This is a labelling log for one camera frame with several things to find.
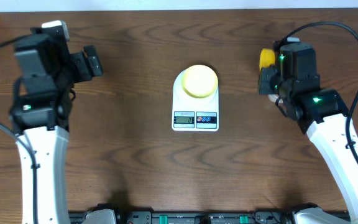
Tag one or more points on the white digital kitchen scale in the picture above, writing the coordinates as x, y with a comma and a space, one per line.
194, 114

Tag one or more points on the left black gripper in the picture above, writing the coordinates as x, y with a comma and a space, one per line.
82, 63

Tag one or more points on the pale yellow bowl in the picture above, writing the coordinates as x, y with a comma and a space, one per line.
199, 81

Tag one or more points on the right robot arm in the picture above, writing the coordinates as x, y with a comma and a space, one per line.
324, 118

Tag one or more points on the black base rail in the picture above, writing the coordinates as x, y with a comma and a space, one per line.
304, 213

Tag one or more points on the yellow measuring scoop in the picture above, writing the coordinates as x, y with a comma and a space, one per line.
267, 58

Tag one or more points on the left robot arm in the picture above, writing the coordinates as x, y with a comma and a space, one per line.
42, 101

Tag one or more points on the clear plastic container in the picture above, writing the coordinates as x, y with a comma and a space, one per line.
275, 99

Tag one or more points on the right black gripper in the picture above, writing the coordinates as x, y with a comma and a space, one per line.
263, 82

